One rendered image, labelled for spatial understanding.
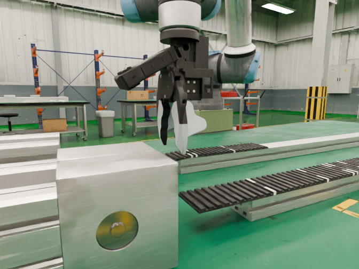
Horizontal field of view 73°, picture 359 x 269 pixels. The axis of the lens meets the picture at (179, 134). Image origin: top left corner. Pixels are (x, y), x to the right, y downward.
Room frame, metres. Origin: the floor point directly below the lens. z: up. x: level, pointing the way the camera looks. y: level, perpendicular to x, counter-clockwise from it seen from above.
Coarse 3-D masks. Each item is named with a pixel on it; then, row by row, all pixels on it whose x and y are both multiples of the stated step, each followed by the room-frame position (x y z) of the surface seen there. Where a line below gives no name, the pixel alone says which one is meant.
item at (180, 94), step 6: (180, 84) 0.41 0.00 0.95; (180, 90) 0.40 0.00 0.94; (174, 96) 0.42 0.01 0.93; (180, 96) 0.40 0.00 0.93; (186, 96) 0.40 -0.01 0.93; (180, 102) 0.40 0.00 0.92; (186, 102) 0.40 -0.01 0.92; (180, 108) 0.40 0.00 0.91; (180, 114) 0.40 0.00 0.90; (180, 120) 0.40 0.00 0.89; (186, 120) 0.41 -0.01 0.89
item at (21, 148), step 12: (0, 144) 0.31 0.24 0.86; (12, 144) 0.31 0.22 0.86; (24, 144) 0.31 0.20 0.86; (36, 144) 0.31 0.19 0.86; (48, 144) 0.32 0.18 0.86; (0, 156) 0.29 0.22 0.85; (12, 156) 0.30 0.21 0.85; (24, 156) 0.31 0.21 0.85; (36, 156) 0.32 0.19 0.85; (48, 156) 0.33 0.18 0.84
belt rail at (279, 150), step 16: (272, 144) 0.57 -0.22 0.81; (288, 144) 0.57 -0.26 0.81; (304, 144) 0.58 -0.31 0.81; (320, 144) 0.61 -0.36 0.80; (336, 144) 0.65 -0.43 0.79; (352, 144) 0.67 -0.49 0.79; (192, 160) 0.45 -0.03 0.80; (208, 160) 0.46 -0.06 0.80; (224, 160) 0.49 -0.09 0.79; (240, 160) 0.50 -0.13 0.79; (256, 160) 0.52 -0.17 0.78
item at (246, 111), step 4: (256, 80) 10.62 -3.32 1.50; (220, 84) 10.22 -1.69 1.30; (236, 84) 10.71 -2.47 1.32; (220, 88) 10.21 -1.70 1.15; (248, 92) 10.96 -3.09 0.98; (252, 92) 10.79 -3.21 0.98; (224, 100) 10.34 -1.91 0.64; (244, 100) 11.12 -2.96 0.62; (224, 104) 9.94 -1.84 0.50; (228, 104) 9.77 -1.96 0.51; (244, 104) 11.06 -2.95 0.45; (248, 104) 10.93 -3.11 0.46; (244, 108) 11.12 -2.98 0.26; (244, 112) 11.10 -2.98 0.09; (248, 112) 10.95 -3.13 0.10
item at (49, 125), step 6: (132, 96) 5.58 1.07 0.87; (138, 96) 5.65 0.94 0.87; (144, 96) 5.75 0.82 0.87; (48, 120) 4.53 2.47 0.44; (54, 120) 4.57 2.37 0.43; (60, 120) 4.62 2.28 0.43; (48, 126) 4.52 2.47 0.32; (54, 126) 4.57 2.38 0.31; (60, 126) 4.61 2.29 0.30; (66, 126) 4.66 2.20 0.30
